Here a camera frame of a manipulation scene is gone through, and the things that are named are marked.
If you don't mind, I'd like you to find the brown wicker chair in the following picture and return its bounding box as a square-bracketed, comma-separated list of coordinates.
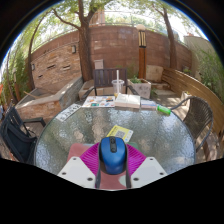
[168, 95, 214, 161]

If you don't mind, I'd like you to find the floral pink mouse pad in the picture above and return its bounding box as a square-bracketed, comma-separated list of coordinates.
[66, 142, 139, 191]

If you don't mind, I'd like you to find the wooden slat fence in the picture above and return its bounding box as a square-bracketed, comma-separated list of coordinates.
[161, 67, 224, 141]

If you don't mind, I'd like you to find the green bottle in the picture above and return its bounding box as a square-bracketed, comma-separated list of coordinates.
[156, 104, 172, 116]

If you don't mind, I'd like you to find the white wall box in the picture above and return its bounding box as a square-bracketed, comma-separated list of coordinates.
[94, 59, 105, 70]

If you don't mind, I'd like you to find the slim leaning tree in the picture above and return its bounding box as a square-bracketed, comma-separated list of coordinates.
[156, 3, 178, 70]

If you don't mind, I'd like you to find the beige concrete planter box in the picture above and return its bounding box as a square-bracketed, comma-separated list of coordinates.
[78, 79, 128, 100]

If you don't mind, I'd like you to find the yellow card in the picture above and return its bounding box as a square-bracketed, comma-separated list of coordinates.
[106, 124, 134, 144]

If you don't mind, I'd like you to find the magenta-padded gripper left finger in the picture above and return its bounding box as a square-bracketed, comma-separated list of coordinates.
[57, 142, 102, 190]

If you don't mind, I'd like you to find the brick raised bed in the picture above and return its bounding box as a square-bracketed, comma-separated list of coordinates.
[15, 76, 84, 118]

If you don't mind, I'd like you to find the dark wooden chair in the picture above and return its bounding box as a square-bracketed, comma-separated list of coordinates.
[83, 68, 139, 101]

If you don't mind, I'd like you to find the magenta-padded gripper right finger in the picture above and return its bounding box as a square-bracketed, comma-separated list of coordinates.
[125, 143, 168, 190]

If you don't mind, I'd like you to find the blue and black computer mouse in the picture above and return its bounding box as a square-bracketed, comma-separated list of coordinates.
[98, 135, 128, 176]

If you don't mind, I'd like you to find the pale stone block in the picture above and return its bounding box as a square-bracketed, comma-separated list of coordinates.
[145, 64, 164, 83]

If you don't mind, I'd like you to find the open white book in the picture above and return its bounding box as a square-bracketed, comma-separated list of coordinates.
[114, 93, 142, 110]

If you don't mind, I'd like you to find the stone planter with plant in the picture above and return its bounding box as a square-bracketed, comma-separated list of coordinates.
[127, 75, 152, 100]

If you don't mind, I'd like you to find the clear plastic cup with straw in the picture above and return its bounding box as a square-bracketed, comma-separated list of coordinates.
[111, 69, 125, 98]

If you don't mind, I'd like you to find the black slatted chair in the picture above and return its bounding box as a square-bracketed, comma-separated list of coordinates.
[0, 105, 47, 165]

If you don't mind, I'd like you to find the wooden garden lamp post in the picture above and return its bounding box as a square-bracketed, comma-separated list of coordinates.
[135, 23, 148, 80]

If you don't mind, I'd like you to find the colourful printed brochure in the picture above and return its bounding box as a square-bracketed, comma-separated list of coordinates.
[81, 95, 116, 109]

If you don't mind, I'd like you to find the forked tree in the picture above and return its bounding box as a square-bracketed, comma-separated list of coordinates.
[53, 0, 101, 83]

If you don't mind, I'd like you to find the small thin notebook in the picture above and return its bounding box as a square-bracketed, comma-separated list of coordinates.
[140, 99, 158, 110]

